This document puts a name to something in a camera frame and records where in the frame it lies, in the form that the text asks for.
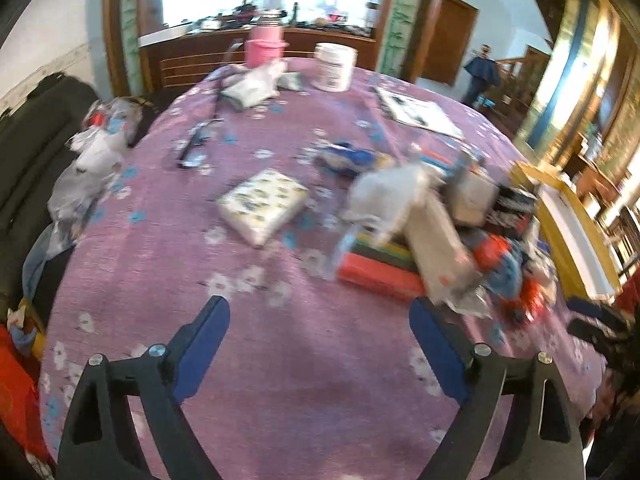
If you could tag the blue grey cloth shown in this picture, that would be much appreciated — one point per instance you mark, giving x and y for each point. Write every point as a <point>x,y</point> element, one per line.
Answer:
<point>45,255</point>

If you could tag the white cup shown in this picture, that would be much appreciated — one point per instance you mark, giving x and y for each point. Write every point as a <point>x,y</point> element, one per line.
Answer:
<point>334,67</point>

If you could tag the wooden chair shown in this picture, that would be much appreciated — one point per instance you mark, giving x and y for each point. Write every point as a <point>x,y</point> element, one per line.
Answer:
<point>200,65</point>

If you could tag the red long pack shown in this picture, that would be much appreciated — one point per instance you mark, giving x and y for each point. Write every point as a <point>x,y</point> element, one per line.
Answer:
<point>380,277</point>

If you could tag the wooden glass partition cabinet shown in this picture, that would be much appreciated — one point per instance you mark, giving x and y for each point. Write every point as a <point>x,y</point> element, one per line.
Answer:
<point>200,55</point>

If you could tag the wooden staircase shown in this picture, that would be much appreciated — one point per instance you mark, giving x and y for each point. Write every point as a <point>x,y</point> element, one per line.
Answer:
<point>520,80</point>

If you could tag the red cloth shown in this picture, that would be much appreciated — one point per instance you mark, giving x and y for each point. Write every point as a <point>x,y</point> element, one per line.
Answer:
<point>17,390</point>

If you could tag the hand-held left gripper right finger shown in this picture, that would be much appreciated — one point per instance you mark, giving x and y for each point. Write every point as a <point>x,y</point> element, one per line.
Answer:
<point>440,350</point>

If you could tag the pile of dark cabinet clutter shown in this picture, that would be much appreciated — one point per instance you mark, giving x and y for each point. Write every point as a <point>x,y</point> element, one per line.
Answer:
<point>280,17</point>

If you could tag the person's right forearm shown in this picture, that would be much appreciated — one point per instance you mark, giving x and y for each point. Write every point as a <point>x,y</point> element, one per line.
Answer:
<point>629,297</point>

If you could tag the wooden sideboard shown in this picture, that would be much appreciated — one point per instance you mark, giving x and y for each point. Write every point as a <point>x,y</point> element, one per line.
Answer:
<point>610,180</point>

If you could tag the pink bottle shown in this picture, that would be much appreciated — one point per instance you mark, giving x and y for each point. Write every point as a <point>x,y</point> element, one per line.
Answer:
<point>265,45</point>

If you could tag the floral print tissue pack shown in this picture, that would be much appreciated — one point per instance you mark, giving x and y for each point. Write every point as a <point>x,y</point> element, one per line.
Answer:
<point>262,205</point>

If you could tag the gold pillar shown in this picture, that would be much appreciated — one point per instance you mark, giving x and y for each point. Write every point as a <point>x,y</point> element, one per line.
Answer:
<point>565,70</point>

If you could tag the bamboo painted glass panel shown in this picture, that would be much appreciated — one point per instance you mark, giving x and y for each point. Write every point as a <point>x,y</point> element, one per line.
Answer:
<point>400,15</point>

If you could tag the red plastic bag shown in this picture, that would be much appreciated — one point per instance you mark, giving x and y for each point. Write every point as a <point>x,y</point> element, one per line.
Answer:
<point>530,300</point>
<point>492,252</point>

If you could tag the white notebook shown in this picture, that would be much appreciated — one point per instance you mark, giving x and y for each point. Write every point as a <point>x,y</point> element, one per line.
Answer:
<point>420,110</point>

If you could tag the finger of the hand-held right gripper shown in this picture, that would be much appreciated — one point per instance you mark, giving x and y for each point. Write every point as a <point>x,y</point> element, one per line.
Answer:
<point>595,310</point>
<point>590,335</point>

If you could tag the white cloth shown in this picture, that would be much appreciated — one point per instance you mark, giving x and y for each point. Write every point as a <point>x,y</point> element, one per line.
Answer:
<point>390,195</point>

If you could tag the crumpled clear plastic bag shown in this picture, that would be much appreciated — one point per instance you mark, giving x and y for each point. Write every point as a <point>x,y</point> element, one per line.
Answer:
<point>95,155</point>

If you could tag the purple floral tablecloth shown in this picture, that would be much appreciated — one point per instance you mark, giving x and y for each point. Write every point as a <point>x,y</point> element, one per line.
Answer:
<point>280,350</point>

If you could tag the black eyeglasses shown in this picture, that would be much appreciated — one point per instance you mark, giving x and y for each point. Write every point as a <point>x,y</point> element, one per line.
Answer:
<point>192,152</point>

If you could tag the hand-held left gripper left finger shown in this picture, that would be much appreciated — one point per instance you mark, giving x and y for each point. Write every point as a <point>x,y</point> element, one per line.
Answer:
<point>200,350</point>

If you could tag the yellow rimmed tray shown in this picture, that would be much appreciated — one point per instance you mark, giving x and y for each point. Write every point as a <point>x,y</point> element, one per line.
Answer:
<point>570,225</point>

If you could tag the blue orange snack packet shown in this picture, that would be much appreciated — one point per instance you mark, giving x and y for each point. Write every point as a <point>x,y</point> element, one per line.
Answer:
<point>350,157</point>

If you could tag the brown wooden door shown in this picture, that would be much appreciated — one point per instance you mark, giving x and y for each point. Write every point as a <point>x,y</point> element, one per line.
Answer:
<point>450,40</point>

